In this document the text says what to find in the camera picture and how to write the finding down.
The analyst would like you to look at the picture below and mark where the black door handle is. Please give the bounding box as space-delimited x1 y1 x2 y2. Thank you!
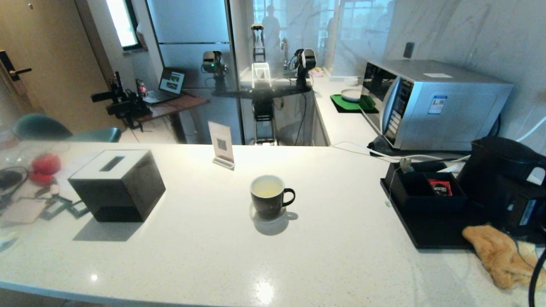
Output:
0 50 32 82

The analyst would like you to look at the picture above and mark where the orange cloth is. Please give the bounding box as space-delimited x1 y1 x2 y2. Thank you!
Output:
463 225 546 290

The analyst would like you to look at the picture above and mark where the silver refrigerator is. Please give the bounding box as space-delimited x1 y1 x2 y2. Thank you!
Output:
145 0 244 145

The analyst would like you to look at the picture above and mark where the wooden door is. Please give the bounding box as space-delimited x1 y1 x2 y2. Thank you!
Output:
0 0 126 141

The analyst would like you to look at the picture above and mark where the black electric kettle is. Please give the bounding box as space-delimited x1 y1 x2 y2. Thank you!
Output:
456 136 546 216

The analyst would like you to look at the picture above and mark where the pale paper card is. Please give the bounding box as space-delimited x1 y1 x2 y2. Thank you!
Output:
0 198 45 224

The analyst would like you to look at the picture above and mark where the dark card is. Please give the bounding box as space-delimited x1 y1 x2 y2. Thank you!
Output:
67 200 89 219
39 196 72 220

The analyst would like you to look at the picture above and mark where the red plush toy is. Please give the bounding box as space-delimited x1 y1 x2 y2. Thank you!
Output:
29 153 61 186

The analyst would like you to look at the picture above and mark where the black serving tray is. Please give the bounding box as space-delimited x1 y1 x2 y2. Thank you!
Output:
380 162 546 250

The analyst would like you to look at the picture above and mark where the teal chair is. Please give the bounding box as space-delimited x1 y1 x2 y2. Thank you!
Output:
12 113 122 143

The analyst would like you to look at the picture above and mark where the red coffee sachet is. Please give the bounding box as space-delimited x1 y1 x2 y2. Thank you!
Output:
428 179 453 197

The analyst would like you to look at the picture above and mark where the black organizer box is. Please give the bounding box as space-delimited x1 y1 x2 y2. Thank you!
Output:
385 162 468 214

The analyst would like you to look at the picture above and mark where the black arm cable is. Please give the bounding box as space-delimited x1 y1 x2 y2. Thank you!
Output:
528 247 546 307

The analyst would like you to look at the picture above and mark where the wooden table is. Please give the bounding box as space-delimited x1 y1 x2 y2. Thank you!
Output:
136 93 209 143

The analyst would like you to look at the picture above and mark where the robot behind glass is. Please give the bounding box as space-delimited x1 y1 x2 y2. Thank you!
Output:
201 23 318 145

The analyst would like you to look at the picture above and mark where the black tissue box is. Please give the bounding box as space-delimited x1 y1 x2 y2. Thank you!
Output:
67 149 166 223

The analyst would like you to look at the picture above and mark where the silver microwave oven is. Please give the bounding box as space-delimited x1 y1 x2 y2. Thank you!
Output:
360 59 514 152

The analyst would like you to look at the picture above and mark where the open laptop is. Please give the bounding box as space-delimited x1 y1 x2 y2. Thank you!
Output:
143 67 186 105

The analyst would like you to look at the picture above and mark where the bright window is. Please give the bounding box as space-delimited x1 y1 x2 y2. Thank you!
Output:
105 0 139 52

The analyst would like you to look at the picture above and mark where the black ceramic mug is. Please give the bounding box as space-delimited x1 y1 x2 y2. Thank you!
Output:
250 175 296 220

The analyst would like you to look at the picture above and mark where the QR code sign stand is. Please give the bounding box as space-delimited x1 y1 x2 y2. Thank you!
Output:
208 121 236 171

